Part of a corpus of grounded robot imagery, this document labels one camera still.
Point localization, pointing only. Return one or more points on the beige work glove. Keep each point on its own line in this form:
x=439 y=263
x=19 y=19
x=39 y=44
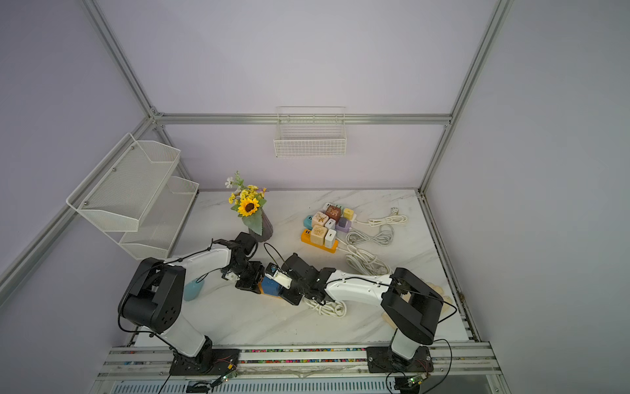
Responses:
x=448 y=309

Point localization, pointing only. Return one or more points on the white charger plug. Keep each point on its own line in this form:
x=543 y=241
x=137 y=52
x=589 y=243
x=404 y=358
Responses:
x=330 y=239

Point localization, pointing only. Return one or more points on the teal power strip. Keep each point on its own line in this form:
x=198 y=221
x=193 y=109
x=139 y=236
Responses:
x=308 y=222

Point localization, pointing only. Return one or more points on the aluminium front rail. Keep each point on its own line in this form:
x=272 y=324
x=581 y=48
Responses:
x=458 y=367

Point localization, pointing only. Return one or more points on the white wire wall basket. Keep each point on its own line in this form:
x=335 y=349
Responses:
x=310 y=132

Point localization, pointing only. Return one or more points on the purple cube adapter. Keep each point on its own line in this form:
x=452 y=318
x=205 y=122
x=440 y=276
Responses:
x=344 y=225

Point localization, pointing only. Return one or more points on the orange power strip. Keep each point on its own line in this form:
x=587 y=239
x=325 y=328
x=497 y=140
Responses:
x=271 y=290
x=304 y=237

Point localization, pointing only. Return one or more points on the blue cube plug adapter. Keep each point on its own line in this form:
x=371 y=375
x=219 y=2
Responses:
x=270 y=285

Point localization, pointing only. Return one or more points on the brown cube adapter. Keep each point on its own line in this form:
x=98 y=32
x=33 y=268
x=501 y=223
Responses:
x=334 y=212

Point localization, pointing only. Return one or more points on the sunflower bouquet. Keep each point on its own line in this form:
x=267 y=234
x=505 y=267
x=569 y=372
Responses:
x=247 y=201

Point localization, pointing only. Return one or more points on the small white cube adapter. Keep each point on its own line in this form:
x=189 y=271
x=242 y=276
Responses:
x=331 y=224

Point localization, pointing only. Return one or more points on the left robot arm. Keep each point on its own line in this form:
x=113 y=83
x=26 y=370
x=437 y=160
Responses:
x=156 y=293

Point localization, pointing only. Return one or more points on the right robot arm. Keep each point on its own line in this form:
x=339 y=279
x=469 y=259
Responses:
x=413 y=306

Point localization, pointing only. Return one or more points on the dark grey ribbed vase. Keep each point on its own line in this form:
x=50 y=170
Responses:
x=263 y=229

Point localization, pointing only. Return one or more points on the pink butterfly cube adapter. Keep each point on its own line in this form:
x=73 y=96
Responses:
x=319 y=219

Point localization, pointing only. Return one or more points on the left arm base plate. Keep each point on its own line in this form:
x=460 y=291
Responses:
x=209 y=362

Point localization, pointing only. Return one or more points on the yellow cube adapter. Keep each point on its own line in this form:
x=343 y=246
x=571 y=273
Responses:
x=349 y=214

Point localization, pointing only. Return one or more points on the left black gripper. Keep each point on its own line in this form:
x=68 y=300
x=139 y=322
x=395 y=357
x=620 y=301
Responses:
x=249 y=286

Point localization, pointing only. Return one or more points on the white two-tier mesh shelf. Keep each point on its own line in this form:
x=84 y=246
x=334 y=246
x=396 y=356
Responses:
x=136 y=199

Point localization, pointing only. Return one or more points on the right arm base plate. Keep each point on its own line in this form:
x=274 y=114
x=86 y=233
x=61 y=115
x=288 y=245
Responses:
x=381 y=359

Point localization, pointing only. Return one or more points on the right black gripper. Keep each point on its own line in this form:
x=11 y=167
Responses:
x=291 y=297

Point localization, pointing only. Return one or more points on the beige cube plug adapter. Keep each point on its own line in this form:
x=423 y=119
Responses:
x=317 y=235

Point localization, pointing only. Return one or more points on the light blue mouse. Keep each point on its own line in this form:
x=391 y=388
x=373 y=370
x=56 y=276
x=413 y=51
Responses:
x=192 y=290

